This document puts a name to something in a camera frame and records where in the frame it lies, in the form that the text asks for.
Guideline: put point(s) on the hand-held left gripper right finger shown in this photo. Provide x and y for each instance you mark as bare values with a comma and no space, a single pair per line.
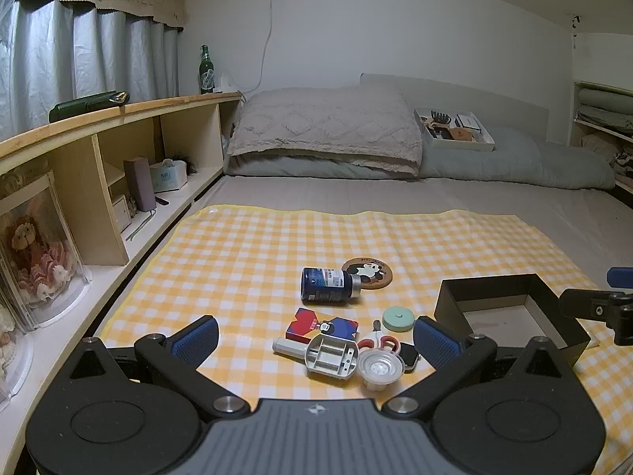
435,349

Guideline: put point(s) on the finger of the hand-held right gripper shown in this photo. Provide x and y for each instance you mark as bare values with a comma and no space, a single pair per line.
583,303
620,277

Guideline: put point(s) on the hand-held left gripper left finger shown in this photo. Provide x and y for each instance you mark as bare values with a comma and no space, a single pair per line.
195,340

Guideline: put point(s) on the mint green tape measure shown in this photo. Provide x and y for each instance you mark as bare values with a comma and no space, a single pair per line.
398,319

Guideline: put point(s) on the white and orange scissors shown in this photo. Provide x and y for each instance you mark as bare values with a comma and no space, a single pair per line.
383,341

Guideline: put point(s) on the black cardboard box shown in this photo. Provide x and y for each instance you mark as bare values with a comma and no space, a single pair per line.
499,284

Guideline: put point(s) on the round panda coaster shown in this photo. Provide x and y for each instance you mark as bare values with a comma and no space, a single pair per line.
370,272

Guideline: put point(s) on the grey plastic holder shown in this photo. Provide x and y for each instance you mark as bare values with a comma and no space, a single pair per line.
329,358

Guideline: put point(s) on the red and blue card box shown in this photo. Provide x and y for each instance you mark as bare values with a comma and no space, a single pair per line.
304,324

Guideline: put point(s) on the dark blue supplement bottle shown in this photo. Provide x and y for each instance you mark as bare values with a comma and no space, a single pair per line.
324,286

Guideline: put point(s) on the yellow checked mat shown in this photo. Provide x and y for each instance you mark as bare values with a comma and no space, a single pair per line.
257,257

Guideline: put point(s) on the thin grey sticks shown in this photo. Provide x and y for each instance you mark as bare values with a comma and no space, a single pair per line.
141,225

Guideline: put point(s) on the small white case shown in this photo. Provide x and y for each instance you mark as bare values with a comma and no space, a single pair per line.
121,212

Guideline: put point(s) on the grey pillow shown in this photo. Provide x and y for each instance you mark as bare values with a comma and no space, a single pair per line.
296,166
519,163

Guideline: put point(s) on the wooden shelf unit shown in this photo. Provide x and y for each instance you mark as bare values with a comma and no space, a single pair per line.
104,217

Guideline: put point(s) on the white bedside shelf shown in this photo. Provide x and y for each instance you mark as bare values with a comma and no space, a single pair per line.
576,123

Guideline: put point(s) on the white tissue box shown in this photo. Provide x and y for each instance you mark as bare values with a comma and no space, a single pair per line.
168,178

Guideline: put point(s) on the purple box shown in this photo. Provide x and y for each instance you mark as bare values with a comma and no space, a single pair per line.
141,183

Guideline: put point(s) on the folded green bedding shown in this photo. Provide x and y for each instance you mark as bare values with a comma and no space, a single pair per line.
606,104

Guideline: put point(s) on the clear dome with lion doll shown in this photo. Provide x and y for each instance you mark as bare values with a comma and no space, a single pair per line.
34,252

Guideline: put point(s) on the white tray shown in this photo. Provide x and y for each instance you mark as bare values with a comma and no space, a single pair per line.
457,144

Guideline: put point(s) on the brown leather item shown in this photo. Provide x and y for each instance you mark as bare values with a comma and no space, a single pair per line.
461,134

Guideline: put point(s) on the small white box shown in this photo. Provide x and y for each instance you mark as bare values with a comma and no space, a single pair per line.
469,121

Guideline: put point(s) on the black hair claw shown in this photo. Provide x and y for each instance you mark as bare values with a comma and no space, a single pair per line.
441,116

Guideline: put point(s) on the cream textured pillow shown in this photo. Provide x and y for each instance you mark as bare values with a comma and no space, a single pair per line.
321,123

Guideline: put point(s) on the white charger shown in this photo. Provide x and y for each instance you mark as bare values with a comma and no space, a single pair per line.
225,83

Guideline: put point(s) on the dark green pouch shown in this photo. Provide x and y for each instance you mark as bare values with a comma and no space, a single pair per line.
84,105

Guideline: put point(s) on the green glass bottle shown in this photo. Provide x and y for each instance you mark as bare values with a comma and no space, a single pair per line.
205,72

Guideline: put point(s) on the grey curtain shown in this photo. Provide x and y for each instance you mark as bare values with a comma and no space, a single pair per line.
89,64

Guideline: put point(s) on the black wall hook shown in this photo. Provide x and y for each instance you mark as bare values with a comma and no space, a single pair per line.
575,23

